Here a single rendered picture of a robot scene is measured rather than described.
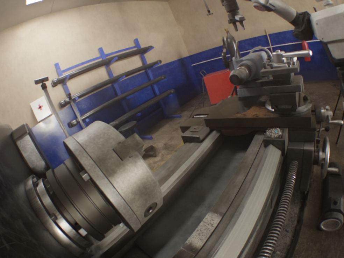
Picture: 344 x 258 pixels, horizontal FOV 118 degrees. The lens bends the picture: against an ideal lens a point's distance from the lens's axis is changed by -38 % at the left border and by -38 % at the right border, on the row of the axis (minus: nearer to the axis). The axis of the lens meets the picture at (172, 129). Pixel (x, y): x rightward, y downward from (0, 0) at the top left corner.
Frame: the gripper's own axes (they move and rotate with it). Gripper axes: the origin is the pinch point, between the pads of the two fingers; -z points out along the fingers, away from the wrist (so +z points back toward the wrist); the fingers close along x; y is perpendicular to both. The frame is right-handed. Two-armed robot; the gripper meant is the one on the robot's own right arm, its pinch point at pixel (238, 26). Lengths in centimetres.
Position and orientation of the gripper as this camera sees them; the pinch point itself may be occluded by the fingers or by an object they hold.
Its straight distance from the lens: 115.4
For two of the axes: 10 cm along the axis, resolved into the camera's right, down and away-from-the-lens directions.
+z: -3.5, -8.6, -3.7
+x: 9.2, -3.9, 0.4
